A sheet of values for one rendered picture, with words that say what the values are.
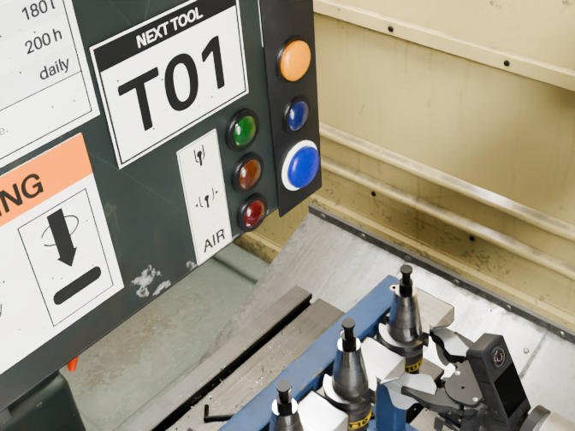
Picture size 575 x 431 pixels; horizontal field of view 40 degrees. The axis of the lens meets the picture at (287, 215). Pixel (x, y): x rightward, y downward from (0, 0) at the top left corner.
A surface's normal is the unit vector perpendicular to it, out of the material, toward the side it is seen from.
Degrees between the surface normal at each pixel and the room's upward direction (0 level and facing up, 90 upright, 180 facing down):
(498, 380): 63
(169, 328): 0
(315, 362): 0
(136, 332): 0
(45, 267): 90
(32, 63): 90
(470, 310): 24
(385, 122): 90
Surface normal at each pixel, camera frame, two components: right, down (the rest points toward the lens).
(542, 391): -0.33, -0.51
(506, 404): 0.60, 0.00
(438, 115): -0.67, 0.50
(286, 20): 0.74, 0.38
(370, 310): -0.07, -0.78
